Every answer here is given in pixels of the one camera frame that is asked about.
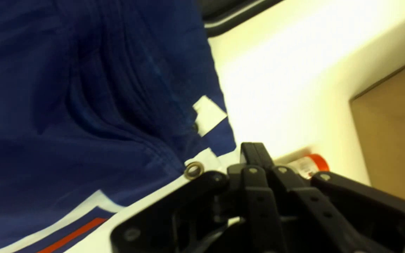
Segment cardboard box with label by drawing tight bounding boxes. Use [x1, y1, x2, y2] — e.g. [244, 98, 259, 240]
[349, 52, 405, 211]

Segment red toy ketchup bottle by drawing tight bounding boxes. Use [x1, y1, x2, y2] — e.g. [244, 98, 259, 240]
[278, 147, 332, 182]

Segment blue cloth with white stripes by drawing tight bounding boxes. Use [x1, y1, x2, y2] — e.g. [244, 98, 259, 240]
[0, 0, 238, 253]

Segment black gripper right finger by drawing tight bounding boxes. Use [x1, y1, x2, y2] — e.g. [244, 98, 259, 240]
[254, 140, 405, 253]

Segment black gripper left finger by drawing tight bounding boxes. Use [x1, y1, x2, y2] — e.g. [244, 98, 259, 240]
[110, 140, 285, 253]

